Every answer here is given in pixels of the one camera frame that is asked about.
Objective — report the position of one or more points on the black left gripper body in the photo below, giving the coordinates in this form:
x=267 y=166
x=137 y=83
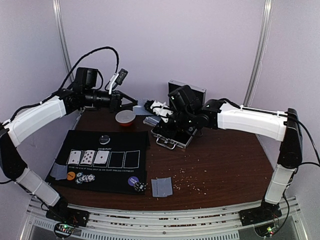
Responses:
x=90 y=99

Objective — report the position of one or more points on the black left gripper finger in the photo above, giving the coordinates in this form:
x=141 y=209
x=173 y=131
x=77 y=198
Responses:
x=127 y=106
x=127 y=100

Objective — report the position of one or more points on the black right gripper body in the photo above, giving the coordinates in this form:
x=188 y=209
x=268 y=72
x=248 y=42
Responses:
x=171 y=117

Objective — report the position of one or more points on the boxed deck of cards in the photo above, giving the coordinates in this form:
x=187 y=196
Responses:
x=152 y=120

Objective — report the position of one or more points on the clear acrylic dealer button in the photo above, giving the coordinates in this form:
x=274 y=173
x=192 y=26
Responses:
x=104 y=139

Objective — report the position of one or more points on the face-up community card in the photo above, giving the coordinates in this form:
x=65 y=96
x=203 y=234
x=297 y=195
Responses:
x=87 y=158
x=74 y=157
x=101 y=157

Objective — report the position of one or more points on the blue small blind button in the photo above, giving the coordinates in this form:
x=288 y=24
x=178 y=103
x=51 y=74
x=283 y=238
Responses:
x=132 y=180

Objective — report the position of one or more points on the dealt cards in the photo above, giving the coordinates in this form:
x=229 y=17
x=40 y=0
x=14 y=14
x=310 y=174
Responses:
x=59 y=172

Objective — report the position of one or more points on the orange big blind button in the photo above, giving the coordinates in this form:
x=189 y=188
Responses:
x=71 y=176

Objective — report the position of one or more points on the dealt card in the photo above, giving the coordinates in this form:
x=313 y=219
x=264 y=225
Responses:
x=156 y=188

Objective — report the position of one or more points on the white blue chips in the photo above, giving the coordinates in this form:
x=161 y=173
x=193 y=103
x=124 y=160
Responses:
x=81 y=178

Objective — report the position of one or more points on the black poker chip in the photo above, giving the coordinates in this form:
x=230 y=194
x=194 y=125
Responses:
x=139 y=187

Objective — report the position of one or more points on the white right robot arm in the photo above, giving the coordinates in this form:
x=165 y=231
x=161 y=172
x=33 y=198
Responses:
x=282 y=127

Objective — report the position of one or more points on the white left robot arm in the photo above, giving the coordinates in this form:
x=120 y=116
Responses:
x=22 y=130

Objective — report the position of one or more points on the aluminium poker chip case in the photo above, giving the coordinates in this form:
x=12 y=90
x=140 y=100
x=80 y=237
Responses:
x=182 y=140

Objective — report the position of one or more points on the orange bowl white inside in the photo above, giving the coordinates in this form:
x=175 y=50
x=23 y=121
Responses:
x=125 y=118

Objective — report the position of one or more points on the black poker table mat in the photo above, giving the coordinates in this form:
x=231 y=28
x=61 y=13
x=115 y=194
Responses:
x=127 y=157

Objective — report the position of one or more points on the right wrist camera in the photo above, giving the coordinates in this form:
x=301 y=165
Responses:
x=159 y=109

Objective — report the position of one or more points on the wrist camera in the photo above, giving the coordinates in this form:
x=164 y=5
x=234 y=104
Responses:
x=159 y=109
x=116 y=80

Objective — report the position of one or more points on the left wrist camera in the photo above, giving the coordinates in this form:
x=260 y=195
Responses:
x=116 y=80

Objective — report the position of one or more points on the left aluminium frame post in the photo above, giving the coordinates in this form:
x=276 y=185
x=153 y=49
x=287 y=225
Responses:
x=62 y=34

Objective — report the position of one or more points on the aluminium frame post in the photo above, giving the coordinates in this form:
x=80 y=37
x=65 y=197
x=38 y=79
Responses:
x=62 y=34
x=261 y=47

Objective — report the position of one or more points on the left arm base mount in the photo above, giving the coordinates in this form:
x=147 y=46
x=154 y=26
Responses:
x=70 y=216

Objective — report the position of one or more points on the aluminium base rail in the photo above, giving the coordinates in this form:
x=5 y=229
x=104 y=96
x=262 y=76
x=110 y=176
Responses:
x=216 y=223

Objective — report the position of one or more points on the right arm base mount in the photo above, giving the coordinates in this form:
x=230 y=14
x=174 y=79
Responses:
x=259 y=214

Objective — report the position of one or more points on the right aluminium frame post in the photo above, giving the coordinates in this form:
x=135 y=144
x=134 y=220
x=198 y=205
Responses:
x=261 y=47

